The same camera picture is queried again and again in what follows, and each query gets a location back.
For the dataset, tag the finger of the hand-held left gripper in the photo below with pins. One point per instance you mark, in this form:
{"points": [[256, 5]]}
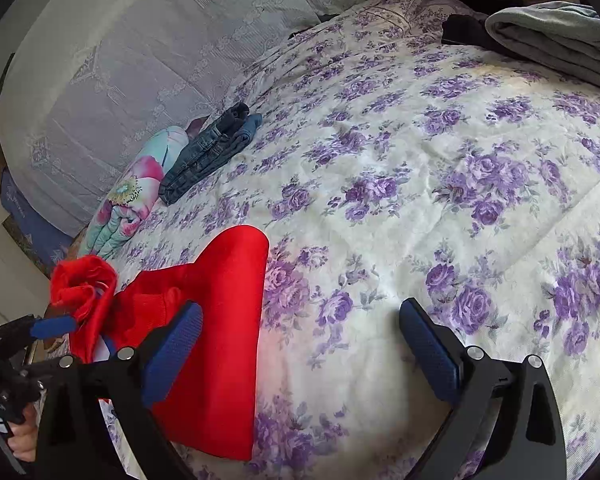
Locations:
{"points": [[55, 327]]}

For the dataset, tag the folded blue jeans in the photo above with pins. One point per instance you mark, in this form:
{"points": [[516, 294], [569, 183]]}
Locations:
{"points": [[205, 157]]}

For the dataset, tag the white lace cover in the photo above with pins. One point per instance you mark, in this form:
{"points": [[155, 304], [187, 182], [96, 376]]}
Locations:
{"points": [[130, 60]]}

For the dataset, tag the folded floral quilt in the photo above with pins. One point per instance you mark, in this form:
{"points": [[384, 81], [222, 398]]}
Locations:
{"points": [[130, 200]]}

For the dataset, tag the purple floral bedspread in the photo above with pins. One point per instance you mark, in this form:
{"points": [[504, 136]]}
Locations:
{"points": [[405, 185]]}

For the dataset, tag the person's left hand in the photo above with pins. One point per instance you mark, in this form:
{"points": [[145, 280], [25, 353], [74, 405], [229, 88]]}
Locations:
{"points": [[25, 437]]}

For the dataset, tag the purple floral pillow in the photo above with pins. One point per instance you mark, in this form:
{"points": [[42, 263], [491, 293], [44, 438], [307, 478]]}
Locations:
{"points": [[410, 10]]}

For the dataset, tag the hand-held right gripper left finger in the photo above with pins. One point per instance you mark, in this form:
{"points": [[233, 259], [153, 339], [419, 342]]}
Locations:
{"points": [[172, 355]]}

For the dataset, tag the folded grey garment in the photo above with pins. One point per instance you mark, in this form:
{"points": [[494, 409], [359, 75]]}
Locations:
{"points": [[555, 40]]}

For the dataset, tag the red pants with blue stripe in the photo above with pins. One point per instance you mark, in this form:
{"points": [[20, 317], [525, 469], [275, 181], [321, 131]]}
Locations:
{"points": [[220, 335]]}

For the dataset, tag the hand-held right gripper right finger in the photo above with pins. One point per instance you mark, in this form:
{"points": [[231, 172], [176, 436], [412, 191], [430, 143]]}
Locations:
{"points": [[430, 345]]}

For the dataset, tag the blue patterned cloth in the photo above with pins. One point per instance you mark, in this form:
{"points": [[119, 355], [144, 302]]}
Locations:
{"points": [[30, 220]]}

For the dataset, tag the dark purple cloth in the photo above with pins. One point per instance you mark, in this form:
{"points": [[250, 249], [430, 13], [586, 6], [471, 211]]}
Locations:
{"points": [[199, 126]]}

